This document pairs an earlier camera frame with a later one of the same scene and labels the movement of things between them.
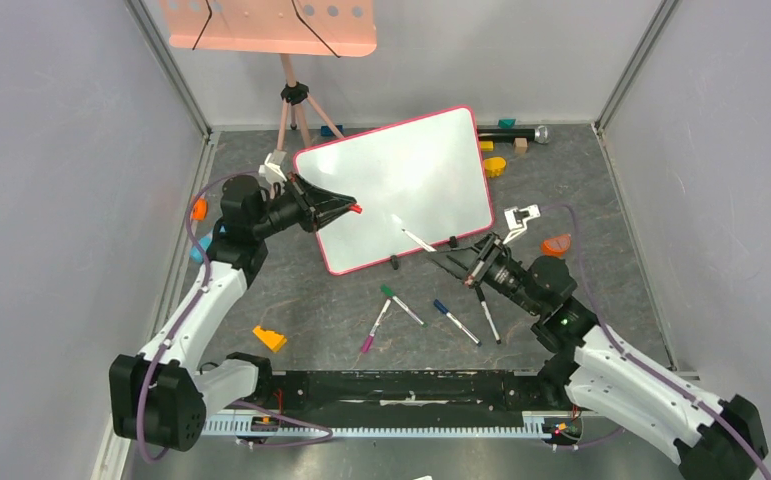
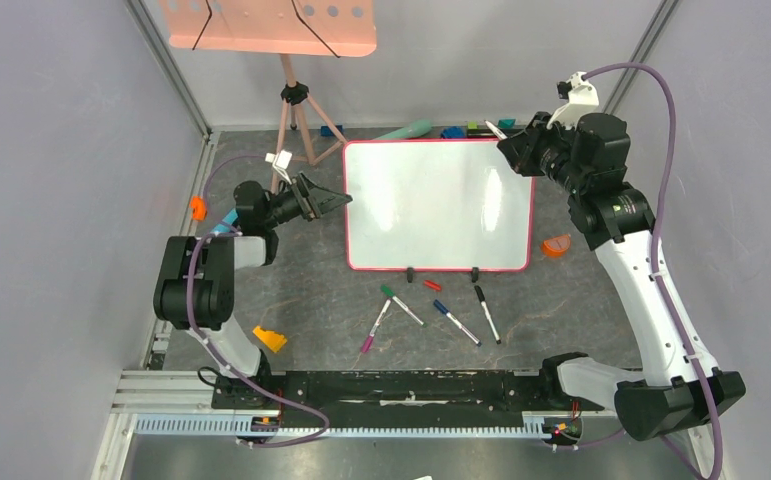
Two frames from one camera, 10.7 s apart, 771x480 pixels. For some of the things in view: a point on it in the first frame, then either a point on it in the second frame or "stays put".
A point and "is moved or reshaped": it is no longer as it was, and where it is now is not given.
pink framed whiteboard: x=426 y=176 is moved or reshaped
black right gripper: x=484 y=262 to x=533 y=155
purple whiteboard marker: x=366 y=345 stays put
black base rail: x=442 y=399 stays put
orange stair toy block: x=273 y=340 stays put
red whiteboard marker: x=419 y=241 to x=498 y=134
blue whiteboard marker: x=458 y=323 stays put
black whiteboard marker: x=487 y=311 stays put
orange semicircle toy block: x=556 y=246 stays put
